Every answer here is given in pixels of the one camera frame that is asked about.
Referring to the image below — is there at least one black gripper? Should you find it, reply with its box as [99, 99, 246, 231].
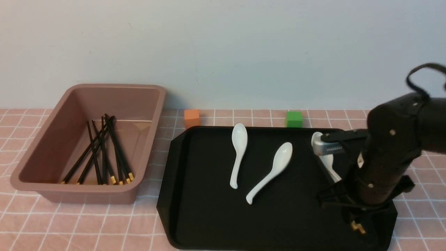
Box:
[316, 175, 415, 249]

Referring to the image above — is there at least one black chopstick gold band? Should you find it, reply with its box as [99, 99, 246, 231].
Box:
[350, 221, 359, 231]
[356, 224, 366, 235]

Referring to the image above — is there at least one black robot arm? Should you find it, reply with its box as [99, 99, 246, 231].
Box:
[311, 93, 445, 247]

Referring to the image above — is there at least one white ceramic spoon rightmost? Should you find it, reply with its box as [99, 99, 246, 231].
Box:
[311, 132, 341, 184]

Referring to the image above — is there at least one white ceramic spoon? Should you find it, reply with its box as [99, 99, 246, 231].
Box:
[230, 123, 247, 189]
[311, 132, 341, 184]
[246, 142, 293, 205]

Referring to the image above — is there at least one black plastic tray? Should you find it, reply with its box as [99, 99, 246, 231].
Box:
[157, 127, 397, 251]

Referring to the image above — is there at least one green cube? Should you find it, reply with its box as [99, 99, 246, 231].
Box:
[285, 111, 303, 128]

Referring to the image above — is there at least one white ceramic spoon leftmost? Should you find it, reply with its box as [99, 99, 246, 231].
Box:
[230, 123, 247, 189]

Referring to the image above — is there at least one orange cube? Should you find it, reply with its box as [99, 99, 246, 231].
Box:
[184, 109, 201, 129]

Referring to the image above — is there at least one black chopstick in bin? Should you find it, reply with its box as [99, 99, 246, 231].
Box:
[76, 121, 117, 185]
[101, 116, 116, 185]
[87, 121, 103, 185]
[60, 121, 108, 184]
[105, 113, 131, 185]
[105, 114, 134, 184]

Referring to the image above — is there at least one pink plastic bin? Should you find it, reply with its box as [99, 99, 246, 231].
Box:
[10, 84, 166, 204]

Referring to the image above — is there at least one pink checkered tablecloth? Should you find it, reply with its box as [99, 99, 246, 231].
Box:
[0, 109, 446, 251]

